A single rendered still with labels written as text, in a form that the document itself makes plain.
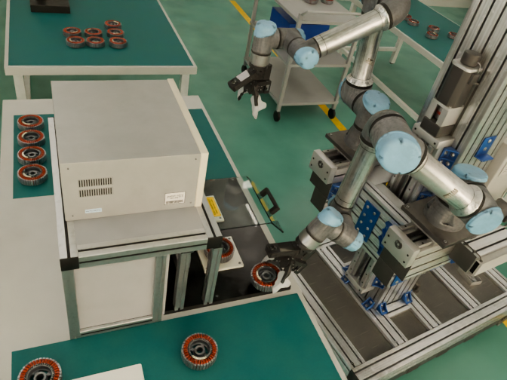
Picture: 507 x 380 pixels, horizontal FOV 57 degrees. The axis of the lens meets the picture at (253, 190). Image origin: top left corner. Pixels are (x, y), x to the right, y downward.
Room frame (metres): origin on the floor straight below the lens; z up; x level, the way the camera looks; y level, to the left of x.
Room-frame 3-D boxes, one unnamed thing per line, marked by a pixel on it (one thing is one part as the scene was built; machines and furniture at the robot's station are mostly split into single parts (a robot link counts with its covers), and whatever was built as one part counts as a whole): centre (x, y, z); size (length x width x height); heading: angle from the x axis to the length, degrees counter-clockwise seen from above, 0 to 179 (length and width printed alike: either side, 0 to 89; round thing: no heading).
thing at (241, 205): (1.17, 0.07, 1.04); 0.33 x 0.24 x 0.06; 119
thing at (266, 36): (1.65, 0.08, 1.45); 0.09 x 0.08 x 0.11; 120
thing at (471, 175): (1.38, -0.72, 1.20); 0.13 x 0.12 x 0.14; 10
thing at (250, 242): (1.29, 0.15, 0.76); 0.64 x 0.47 x 0.02; 29
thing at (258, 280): (1.10, -0.11, 0.82); 0.11 x 0.11 x 0.04
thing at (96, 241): (1.15, 0.41, 1.09); 0.68 x 0.44 x 0.05; 29
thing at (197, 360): (0.79, 0.05, 0.77); 0.11 x 0.11 x 0.04
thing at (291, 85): (4.09, -0.10, 0.51); 1.01 x 0.60 x 1.01; 29
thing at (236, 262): (1.20, 0.07, 0.78); 0.15 x 0.15 x 0.01; 29
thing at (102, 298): (0.82, 0.33, 0.91); 0.28 x 0.03 x 0.32; 119
